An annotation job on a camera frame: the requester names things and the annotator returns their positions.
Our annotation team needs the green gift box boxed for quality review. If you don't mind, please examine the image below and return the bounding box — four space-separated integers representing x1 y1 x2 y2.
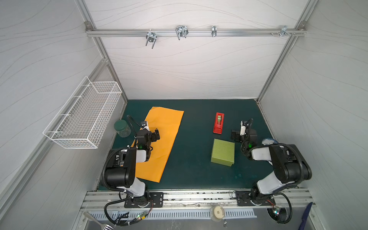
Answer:
210 139 235 167

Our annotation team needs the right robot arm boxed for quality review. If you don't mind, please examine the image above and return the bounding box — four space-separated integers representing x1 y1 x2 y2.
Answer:
231 127 312 199

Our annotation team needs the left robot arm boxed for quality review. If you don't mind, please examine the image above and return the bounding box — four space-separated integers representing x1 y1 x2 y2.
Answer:
101 129 160 197

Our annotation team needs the blue white ceramic bowl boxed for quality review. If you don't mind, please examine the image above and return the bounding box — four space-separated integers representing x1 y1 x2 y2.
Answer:
262 138 278 146

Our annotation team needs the green lidded glass jar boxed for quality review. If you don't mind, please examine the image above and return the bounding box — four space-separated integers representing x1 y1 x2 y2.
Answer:
114 119 131 138

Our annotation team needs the red tape dispenser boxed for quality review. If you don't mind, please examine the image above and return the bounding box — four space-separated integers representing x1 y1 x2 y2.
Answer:
213 113 224 134

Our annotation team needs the green table mat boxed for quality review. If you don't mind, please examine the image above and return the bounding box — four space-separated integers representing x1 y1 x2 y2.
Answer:
124 99 273 190

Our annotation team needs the metal spatula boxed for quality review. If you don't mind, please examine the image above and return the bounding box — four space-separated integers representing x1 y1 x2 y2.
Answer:
83 212 114 230

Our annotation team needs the metal U-bolt clamp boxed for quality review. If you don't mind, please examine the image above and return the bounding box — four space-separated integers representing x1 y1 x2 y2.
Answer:
145 31 157 49
175 25 188 40

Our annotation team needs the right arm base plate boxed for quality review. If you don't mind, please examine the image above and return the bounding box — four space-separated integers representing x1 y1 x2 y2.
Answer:
232 190 276 207

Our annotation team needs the white wire basket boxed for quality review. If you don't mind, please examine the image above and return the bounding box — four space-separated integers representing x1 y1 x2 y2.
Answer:
43 76 122 149

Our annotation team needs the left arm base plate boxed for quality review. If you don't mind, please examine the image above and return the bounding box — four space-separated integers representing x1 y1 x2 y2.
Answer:
124 192 163 209

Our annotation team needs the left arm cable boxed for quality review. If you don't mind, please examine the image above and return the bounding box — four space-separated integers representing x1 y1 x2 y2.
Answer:
103 196 154 227

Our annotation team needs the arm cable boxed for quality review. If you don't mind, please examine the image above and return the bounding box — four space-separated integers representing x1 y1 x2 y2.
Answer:
266 192 293 224
103 196 154 227

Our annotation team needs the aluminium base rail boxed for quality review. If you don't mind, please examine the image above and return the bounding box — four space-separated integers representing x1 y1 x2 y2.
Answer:
80 188 316 212

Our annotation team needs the white vented cable duct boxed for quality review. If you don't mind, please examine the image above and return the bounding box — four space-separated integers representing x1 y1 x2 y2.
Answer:
109 209 257 220

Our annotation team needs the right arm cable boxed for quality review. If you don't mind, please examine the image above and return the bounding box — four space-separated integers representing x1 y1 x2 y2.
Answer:
266 192 293 224

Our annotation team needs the blue handled tool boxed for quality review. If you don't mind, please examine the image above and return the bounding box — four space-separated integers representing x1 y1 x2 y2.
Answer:
298 202 313 230

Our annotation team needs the metal bracket with bolts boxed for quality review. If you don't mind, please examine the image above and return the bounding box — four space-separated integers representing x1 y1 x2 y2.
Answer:
270 25 296 37

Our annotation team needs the aluminium crossbar rail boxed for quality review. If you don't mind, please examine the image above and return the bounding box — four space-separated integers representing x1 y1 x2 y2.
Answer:
86 28 307 37

